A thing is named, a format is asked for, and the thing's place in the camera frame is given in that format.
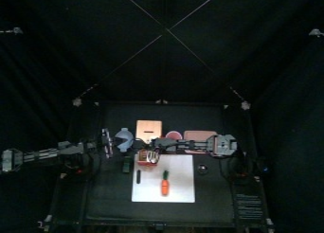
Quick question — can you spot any orange toy carrot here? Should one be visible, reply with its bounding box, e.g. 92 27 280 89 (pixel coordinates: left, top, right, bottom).
159 170 171 197

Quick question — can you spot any white printed label sticker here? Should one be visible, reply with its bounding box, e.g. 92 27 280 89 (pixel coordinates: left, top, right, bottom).
236 192 265 222

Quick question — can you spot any white cutting board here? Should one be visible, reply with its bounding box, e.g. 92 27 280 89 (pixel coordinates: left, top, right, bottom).
130 152 197 204

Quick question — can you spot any wooden drawer box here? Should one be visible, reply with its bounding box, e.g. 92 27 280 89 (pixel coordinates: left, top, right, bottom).
134 119 163 146

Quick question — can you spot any small metal pot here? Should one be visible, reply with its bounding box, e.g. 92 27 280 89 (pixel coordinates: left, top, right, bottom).
197 163 210 176

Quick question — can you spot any pale grey blue bowl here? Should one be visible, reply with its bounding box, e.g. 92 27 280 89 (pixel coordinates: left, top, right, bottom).
114 126 135 153

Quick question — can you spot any pink brown board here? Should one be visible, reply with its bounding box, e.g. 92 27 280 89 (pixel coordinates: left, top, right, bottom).
182 130 220 155

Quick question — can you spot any thin diagonal brace cable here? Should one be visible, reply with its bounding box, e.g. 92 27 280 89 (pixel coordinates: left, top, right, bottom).
75 0 224 102
117 0 248 107

